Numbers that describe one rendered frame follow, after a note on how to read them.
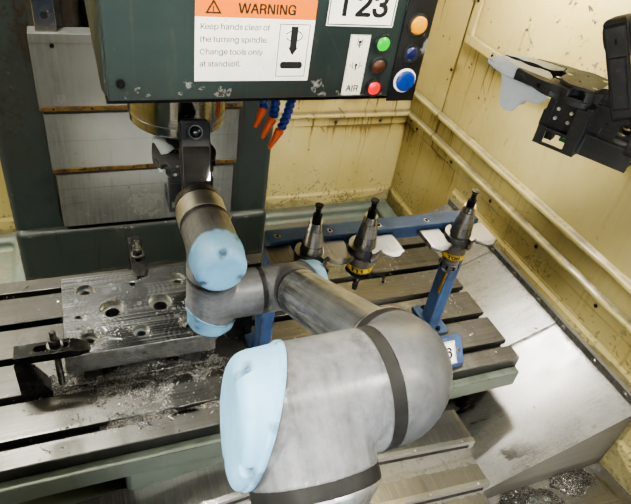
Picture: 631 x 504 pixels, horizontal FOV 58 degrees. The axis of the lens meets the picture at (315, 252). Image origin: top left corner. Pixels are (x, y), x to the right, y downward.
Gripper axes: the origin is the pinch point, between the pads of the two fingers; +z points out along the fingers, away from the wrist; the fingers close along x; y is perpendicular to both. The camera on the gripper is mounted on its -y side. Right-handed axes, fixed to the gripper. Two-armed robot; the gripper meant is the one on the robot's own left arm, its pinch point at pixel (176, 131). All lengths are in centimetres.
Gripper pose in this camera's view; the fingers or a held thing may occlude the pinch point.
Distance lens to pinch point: 105.7
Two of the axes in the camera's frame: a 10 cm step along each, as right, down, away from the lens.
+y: -1.4, 7.7, 6.3
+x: 9.3, -1.2, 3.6
